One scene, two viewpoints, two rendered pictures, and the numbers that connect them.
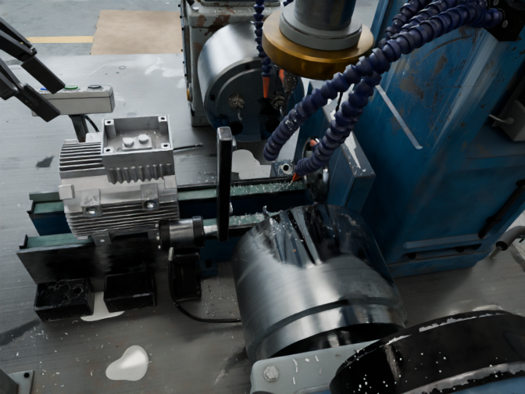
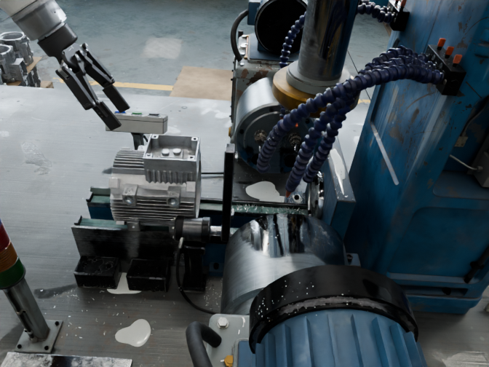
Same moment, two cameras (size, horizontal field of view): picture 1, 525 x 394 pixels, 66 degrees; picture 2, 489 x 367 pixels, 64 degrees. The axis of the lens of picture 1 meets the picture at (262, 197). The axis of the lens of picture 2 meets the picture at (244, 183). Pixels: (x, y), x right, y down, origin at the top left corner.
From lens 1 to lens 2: 19 cm
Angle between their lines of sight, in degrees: 14
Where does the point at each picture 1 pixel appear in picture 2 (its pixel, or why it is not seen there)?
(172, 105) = (217, 140)
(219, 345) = not seen: hidden behind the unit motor
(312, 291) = (273, 274)
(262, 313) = (233, 289)
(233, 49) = (263, 95)
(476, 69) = (434, 118)
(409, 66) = (396, 117)
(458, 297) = (442, 338)
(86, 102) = (145, 124)
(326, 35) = (317, 84)
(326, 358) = not seen: hidden behind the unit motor
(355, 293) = not seen: hidden behind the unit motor
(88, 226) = (125, 212)
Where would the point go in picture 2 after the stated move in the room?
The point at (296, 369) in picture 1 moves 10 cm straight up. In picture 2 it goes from (243, 325) to (248, 283)
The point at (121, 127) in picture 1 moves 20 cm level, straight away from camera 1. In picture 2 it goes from (163, 141) to (166, 102)
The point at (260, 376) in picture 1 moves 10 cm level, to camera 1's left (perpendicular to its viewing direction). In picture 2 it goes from (214, 323) to (152, 301)
